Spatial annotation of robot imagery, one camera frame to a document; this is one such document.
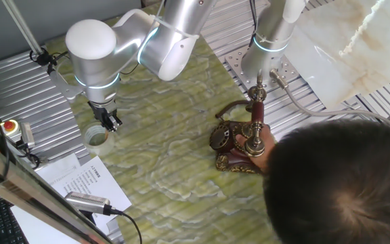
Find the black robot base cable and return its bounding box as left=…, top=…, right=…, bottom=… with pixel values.
left=248, top=0, right=259, bottom=48

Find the metal stand rod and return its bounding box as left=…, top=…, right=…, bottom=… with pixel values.
left=1, top=0, right=49, bottom=67

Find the clear packing tape roll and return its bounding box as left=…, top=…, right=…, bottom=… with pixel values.
left=81, top=121, right=116, bottom=157

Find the person bare hand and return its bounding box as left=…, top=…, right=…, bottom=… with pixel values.
left=235, top=123, right=277, bottom=172

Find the grey robot hose with connector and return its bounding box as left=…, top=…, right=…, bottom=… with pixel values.
left=269, top=68, right=390, bottom=131

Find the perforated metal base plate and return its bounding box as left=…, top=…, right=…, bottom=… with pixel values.
left=224, top=45, right=301, bottom=91

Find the printed instruction paper sheet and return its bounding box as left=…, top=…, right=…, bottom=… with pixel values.
left=51, top=155, right=133, bottom=235

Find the small grey box device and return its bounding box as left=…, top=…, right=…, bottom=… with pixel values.
left=19, top=121, right=36, bottom=149

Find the dark red coiled phone cord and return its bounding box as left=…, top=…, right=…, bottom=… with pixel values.
left=215, top=99, right=253, bottom=119

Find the green marble pattern mat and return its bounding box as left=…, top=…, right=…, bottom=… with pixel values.
left=44, top=1, right=280, bottom=244

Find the paper sheet with table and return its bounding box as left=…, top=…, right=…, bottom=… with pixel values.
left=35, top=152, right=81, bottom=186

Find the white marble pattern sheet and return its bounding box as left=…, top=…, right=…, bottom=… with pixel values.
left=284, top=0, right=390, bottom=110

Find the person head dark hair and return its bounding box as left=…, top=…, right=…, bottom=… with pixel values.
left=262, top=119, right=390, bottom=244

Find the brass and red phone handset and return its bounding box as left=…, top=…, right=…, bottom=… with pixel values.
left=244, top=69, right=268, bottom=158

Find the black camera cable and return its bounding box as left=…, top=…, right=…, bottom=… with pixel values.
left=109, top=208, right=144, bottom=244

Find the silver camera device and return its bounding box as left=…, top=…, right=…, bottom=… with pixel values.
left=64, top=191, right=112, bottom=217

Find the metal frame bar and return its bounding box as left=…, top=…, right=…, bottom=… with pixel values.
left=0, top=135, right=114, bottom=244

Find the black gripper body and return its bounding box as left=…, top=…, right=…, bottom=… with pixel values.
left=88, top=100, right=118, bottom=128

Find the wrist camera bracket black knob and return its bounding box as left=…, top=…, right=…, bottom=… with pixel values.
left=45, top=62, right=84, bottom=102

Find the antique red rotary phone base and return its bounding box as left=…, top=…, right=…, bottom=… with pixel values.
left=209, top=120, right=274, bottom=174

